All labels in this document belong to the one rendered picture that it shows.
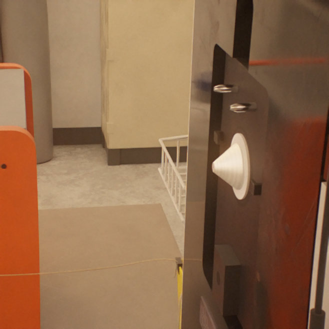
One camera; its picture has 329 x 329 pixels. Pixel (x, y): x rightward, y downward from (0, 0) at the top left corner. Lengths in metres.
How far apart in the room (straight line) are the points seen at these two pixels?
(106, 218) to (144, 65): 2.14
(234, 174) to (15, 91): 0.59
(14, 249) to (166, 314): 0.41
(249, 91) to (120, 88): 3.17
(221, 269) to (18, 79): 0.64
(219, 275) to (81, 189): 2.97
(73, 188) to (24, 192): 2.66
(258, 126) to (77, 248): 1.01
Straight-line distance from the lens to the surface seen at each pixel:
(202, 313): 0.86
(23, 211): 1.06
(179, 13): 3.80
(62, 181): 3.79
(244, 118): 0.69
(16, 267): 1.10
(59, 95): 4.21
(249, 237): 0.69
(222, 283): 0.74
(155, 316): 1.39
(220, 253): 0.75
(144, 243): 1.64
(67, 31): 4.13
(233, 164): 0.69
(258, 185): 0.64
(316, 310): 0.49
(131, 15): 3.76
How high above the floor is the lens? 1.46
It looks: 22 degrees down
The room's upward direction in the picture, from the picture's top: 2 degrees clockwise
